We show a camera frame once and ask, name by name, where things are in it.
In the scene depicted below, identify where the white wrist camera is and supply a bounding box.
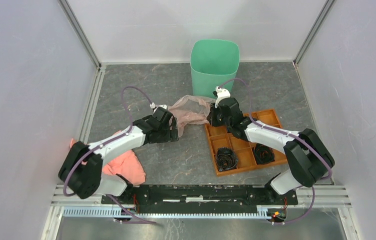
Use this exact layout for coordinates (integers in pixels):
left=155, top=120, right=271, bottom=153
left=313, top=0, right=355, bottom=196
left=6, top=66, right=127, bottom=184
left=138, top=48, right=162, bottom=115
left=150, top=102, right=168, bottom=112
left=213, top=86, right=231, bottom=108

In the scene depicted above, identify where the black rolled trash bag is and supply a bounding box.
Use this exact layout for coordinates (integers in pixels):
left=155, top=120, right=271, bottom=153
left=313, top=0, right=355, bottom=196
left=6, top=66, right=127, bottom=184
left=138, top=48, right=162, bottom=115
left=253, top=143, right=275, bottom=165
left=215, top=147, right=238, bottom=172

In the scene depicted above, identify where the white slotted cable duct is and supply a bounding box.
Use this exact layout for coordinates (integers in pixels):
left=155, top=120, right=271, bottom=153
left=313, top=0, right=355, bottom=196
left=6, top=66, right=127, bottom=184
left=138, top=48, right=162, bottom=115
left=62, top=206, right=271, bottom=220

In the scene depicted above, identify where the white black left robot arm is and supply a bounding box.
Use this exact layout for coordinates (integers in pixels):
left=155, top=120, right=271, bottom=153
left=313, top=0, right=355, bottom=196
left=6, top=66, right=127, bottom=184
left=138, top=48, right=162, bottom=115
left=58, top=105, right=179, bottom=204

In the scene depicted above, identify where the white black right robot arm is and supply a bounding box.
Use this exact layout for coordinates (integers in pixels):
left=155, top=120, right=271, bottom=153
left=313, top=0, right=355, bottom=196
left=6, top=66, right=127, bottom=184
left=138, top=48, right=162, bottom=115
left=207, top=97, right=334, bottom=204

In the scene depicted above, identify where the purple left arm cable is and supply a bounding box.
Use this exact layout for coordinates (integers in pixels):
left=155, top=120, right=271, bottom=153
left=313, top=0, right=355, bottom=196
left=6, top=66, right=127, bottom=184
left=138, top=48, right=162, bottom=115
left=63, top=86, right=157, bottom=225

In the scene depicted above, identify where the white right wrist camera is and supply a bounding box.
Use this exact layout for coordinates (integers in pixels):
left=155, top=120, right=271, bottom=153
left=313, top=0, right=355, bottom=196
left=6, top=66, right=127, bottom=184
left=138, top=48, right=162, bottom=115
left=213, top=86, right=231, bottom=108

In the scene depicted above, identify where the black rolled trash bag front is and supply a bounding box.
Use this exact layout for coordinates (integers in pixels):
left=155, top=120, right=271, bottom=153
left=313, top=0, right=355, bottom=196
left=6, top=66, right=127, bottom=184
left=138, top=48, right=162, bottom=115
left=215, top=147, right=238, bottom=172

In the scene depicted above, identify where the black rolled trash bag right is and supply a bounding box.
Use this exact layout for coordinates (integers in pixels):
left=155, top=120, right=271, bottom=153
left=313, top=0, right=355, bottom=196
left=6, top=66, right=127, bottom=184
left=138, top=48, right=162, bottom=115
left=253, top=143, right=275, bottom=165

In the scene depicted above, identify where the green plastic trash bin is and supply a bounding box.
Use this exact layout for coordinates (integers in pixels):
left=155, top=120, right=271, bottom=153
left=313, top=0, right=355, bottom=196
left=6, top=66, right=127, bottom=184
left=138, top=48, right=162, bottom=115
left=190, top=39, right=240, bottom=98

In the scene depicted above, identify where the orange compartment tray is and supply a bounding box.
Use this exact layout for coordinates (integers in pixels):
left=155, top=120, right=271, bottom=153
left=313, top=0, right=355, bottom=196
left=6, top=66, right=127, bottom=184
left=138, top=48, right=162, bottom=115
left=205, top=123, right=287, bottom=177

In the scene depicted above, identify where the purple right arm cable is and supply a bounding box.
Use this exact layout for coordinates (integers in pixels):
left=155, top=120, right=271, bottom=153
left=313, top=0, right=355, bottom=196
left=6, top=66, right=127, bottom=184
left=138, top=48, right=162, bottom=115
left=218, top=78, right=333, bottom=225

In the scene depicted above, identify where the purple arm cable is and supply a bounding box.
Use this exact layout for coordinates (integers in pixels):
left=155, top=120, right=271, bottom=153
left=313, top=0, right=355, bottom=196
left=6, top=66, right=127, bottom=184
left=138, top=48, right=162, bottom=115
left=63, top=86, right=157, bottom=225
left=218, top=78, right=333, bottom=225

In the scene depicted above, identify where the translucent pink trash bag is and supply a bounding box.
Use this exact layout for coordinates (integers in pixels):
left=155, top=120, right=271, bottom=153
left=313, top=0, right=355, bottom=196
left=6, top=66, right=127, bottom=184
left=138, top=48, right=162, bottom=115
left=168, top=95, right=215, bottom=138

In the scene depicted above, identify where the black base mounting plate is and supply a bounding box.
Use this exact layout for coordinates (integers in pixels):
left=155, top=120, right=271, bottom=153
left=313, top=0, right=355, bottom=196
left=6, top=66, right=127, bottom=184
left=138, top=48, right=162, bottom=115
left=116, top=184, right=298, bottom=214

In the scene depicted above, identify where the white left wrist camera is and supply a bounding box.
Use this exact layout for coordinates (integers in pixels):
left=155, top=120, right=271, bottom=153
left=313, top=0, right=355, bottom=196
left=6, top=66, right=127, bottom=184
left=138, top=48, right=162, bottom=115
left=150, top=102, right=168, bottom=112

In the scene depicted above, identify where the salmon pink cloth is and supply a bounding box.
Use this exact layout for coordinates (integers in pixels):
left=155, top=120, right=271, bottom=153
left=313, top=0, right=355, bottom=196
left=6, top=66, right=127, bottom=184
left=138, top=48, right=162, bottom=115
left=70, top=130, right=147, bottom=187

